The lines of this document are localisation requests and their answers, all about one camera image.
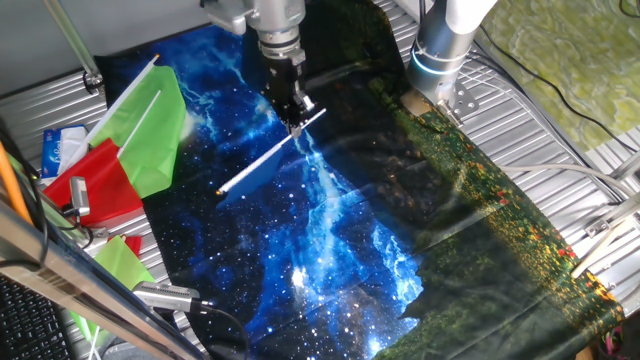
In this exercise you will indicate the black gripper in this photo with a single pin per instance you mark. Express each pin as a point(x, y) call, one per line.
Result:
point(282, 85)

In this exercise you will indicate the blue flag white pole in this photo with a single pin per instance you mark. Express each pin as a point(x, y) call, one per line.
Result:
point(255, 167)

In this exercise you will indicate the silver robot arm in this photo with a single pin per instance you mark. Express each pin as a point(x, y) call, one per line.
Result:
point(440, 45)

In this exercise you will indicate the large green flag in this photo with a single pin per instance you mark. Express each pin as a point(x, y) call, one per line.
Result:
point(150, 140)

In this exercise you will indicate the large red flag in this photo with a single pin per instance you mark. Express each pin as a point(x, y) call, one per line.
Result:
point(95, 185)

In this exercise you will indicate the small green flag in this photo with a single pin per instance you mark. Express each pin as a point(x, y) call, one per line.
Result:
point(120, 262)

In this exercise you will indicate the tan cardboard piece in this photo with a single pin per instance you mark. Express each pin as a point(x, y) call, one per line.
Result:
point(412, 102)

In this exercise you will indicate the silver base mounting plate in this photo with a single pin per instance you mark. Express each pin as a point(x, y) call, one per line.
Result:
point(462, 102)

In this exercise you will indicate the galaxy forest print tablecloth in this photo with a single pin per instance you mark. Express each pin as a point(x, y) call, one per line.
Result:
point(325, 310)

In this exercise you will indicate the grey stand pole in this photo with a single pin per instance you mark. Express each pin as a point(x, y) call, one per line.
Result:
point(70, 35)

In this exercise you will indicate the blue white tissue pack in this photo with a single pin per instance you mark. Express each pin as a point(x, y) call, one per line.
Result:
point(57, 150)

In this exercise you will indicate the green yellow patterned cloth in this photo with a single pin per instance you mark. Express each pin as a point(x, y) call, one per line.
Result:
point(575, 50)

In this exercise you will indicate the orange pole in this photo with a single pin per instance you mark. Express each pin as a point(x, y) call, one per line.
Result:
point(10, 185)

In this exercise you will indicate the aluminium profile beam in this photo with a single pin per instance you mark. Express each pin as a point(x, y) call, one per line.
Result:
point(600, 250)

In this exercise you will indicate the black keyboard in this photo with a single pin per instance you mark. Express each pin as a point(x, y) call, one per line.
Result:
point(30, 325)

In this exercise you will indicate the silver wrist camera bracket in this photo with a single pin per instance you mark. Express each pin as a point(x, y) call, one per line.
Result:
point(227, 17)

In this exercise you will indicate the long silver camera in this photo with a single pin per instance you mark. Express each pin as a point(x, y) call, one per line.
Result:
point(165, 296)

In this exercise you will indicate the small silver camera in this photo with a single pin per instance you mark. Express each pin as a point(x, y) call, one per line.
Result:
point(80, 196)

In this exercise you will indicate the silver camera clamp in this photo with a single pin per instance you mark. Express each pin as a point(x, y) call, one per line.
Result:
point(95, 232)

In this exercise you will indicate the aluminium frame bar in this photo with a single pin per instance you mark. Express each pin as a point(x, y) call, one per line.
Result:
point(75, 285)

